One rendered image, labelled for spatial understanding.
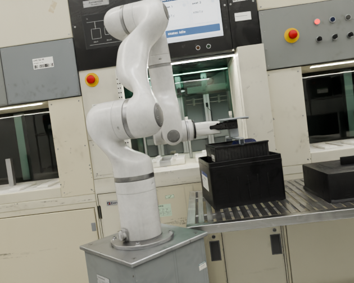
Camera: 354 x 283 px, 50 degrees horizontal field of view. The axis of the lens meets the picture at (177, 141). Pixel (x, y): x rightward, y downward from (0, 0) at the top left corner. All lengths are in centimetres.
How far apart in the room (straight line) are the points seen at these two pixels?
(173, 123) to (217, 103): 136
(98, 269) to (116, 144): 37
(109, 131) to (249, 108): 84
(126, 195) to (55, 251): 100
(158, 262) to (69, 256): 101
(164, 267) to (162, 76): 70
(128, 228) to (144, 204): 8
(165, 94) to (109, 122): 39
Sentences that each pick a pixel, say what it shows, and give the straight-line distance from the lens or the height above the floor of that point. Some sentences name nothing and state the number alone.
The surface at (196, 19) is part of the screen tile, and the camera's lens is 186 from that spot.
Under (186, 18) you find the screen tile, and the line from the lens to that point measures 187.
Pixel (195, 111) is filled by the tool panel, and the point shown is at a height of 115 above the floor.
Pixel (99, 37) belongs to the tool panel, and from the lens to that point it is 190.
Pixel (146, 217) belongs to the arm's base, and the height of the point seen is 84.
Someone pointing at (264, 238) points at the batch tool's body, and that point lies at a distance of 192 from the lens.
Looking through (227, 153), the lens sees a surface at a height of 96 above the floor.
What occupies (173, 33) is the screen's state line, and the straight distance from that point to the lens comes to 185.
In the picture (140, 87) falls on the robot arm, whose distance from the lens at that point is 110.
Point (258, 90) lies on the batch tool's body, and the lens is 178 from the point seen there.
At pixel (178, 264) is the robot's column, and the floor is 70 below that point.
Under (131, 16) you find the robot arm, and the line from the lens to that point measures 131.
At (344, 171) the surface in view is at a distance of 139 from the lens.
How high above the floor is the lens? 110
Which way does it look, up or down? 3 degrees down
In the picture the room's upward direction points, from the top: 7 degrees counter-clockwise
